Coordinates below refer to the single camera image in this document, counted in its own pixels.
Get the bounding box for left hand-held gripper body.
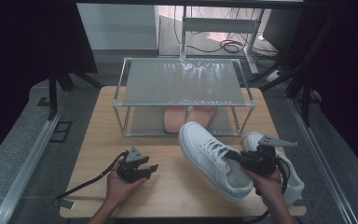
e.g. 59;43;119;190
116;147;152;184

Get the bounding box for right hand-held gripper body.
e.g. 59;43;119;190
239;134;299;177

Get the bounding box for white sneaker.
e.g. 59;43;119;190
177;120;255;203
242;131;306;206

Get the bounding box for pink slipper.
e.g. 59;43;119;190
163;105;188;134
186;105;217;129

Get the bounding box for two-tier metal shoe rack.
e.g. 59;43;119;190
112;56;256;138

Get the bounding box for person's left hand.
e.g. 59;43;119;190
105;169;147;204

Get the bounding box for person's right hand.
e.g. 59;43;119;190
241;169;282;206

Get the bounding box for black metal stand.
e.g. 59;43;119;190
246;12;339;127
36;69;103;121

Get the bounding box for white power strip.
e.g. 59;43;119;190
265;69;282;83

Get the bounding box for dark curtain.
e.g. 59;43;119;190
287;0;358;180
0;0;99;171

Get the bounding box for dark box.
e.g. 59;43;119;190
262;8;304;54

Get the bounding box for white cabinet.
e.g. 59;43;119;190
76;3;160;52

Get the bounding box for right hand-held gripper cable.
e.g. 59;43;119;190
245;154;291;224

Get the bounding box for hand-held gripper cable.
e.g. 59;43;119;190
55;150;129;202
245;154;291;224

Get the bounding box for left hand-held gripper cable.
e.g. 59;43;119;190
55;150;129;202

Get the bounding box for aluminium floor rail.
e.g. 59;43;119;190
287;97;358;224
0;108;63;224

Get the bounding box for black floor cable bundle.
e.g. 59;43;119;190
173;6;281;59

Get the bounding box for white metal desk frame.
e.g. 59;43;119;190
179;6;266;76

